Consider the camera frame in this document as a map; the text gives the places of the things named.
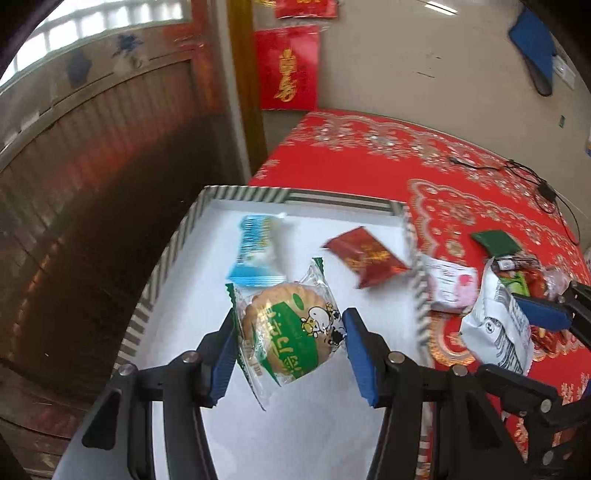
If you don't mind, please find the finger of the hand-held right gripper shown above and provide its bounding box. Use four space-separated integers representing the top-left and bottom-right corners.
475 364 591 469
512 281 591 348

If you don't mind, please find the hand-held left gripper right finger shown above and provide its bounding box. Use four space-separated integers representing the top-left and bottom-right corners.
341 308 527 480

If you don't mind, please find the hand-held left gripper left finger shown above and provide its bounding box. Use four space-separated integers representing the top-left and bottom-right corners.
82 308 238 480

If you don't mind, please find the clear bag of dark snacks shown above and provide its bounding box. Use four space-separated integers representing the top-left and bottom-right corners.
526 265 573 301

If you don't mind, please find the white snack packet black print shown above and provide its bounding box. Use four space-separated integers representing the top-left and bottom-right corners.
458 258 535 376

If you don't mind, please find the round cake packet green label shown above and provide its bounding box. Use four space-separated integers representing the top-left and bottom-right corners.
225 257 349 411

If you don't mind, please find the striped cardboard box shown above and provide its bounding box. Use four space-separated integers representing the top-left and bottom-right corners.
52 185 434 480

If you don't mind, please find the green snack packet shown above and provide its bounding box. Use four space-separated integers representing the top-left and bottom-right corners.
499 271 531 297

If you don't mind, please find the black snack bar packet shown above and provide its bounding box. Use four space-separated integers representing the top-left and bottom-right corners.
492 256 541 273

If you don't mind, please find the dark green flat packet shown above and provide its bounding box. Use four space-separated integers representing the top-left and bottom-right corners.
470 229 522 256

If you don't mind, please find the pink white snack packet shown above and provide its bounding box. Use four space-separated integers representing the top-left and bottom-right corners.
422 254 479 315

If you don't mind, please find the red snack packet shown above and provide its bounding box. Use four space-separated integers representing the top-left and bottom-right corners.
322 226 411 290

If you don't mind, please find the blue white snack packet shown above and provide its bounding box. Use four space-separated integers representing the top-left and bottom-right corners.
225 215 288 288

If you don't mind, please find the red floral tablecloth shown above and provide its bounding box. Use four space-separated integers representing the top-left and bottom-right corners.
248 110 591 480

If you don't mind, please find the brown slatted door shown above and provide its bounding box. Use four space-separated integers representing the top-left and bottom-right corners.
0 58 252 462

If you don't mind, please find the blue black pad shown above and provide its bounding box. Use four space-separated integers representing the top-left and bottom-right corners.
508 7 557 97

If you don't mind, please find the blue paper cutout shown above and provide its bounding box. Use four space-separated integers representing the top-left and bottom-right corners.
113 34 144 61

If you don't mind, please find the window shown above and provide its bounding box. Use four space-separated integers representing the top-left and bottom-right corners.
0 0 192 88

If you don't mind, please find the black cable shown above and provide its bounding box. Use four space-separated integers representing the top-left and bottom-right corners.
450 157 580 245

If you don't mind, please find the white wall socket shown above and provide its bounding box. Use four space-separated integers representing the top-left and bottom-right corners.
551 55 575 90

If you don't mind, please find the wooden door frame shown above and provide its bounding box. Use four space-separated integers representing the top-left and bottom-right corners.
226 0 269 183

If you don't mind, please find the red wall poster gold print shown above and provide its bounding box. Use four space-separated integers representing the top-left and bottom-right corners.
254 25 321 112

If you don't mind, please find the red wall hanging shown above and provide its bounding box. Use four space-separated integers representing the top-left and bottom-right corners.
273 0 340 20

